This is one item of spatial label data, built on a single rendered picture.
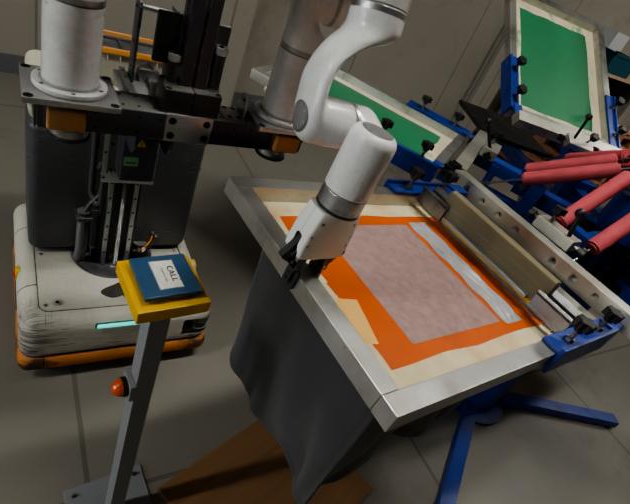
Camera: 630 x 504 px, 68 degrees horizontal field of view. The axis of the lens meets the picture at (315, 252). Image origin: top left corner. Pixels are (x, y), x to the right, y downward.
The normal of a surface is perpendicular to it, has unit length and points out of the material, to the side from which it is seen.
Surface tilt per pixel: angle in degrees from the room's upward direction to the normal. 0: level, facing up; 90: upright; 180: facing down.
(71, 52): 90
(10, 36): 90
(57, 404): 0
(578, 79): 32
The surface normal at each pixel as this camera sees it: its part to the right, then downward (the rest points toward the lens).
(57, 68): -0.09, 0.58
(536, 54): 0.31, -0.31
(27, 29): 0.42, 0.66
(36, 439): 0.34, -0.75
